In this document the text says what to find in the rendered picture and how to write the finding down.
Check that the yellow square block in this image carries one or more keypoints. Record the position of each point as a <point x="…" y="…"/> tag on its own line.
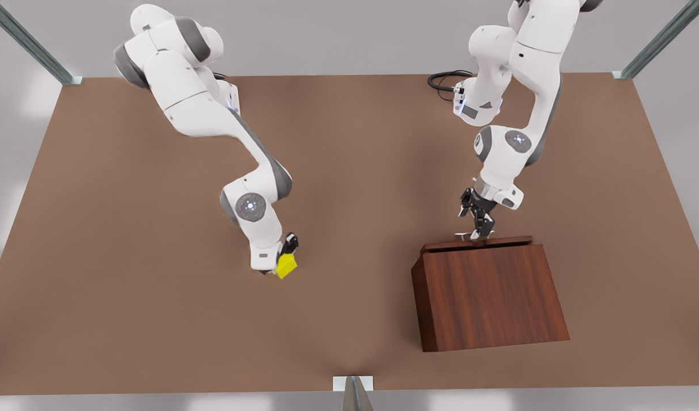
<point x="286" y="265"/>

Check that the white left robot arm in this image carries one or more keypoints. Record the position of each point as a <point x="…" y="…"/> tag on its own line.
<point x="515" y="85"/>

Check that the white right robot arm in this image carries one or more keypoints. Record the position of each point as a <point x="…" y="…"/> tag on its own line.
<point x="201" y="108"/>

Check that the silver frame post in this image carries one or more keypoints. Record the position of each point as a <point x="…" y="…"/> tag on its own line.
<point x="354" y="393"/>
<point x="32" y="43"/>
<point x="658" y="41"/>

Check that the dark wooden drawer cabinet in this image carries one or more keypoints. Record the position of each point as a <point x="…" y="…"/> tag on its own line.
<point x="489" y="299"/>

